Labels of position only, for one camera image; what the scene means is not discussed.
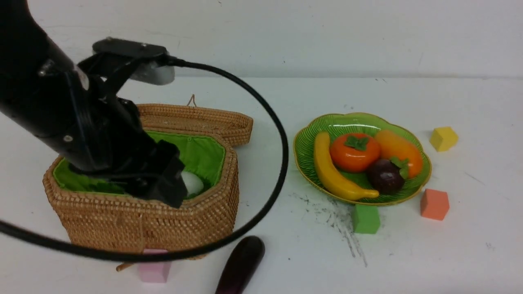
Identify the green foam block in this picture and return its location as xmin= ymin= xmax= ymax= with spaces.
xmin=351 ymin=204 xmax=381 ymax=234

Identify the woven rattan basket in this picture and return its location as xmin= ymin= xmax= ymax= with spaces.
xmin=43 ymin=128 xmax=250 ymax=253

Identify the dark purple mangosteen toy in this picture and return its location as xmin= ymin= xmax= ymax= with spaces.
xmin=365 ymin=157 xmax=409 ymax=195

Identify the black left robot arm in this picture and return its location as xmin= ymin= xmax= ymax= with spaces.
xmin=1 ymin=0 xmax=188 ymax=208

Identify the green leaf-shaped plate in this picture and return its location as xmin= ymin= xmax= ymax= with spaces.
xmin=293 ymin=112 xmax=433 ymax=206

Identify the pink foam block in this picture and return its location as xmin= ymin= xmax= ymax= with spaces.
xmin=138 ymin=262 xmax=172 ymax=283

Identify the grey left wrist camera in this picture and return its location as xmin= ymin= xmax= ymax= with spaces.
xmin=92 ymin=37 xmax=175 ymax=85

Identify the white radish toy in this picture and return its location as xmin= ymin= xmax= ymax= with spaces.
xmin=92 ymin=171 xmax=205 ymax=196

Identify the orange persimmon toy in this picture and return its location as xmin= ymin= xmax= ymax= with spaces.
xmin=329 ymin=133 xmax=381 ymax=173

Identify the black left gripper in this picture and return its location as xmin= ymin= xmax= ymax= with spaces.
xmin=67 ymin=71 xmax=188 ymax=208

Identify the orange foam block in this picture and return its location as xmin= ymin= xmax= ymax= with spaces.
xmin=420 ymin=189 xmax=450 ymax=221

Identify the dark purple eggplant toy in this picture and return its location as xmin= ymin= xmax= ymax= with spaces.
xmin=215 ymin=236 xmax=266 ymax=294

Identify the yellow banana toy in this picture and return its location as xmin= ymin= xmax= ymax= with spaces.
xmin=313 ymin=131 xmax=380 ymax=201

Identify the yellow foam block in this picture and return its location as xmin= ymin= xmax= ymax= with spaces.
xmin=429 ymin=126 xmax=459 ymax=152

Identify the woven rattan basket lid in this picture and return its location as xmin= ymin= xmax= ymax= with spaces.
xmin=137 ymin=97 xmax=254 ymax=147

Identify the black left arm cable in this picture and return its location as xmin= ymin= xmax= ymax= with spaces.
xmin=0 ymin=57 xmax=290 ymax=263

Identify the orange mango toy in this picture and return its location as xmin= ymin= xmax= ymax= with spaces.
xmin=374 ymin=130 xmax=423 ymax=179

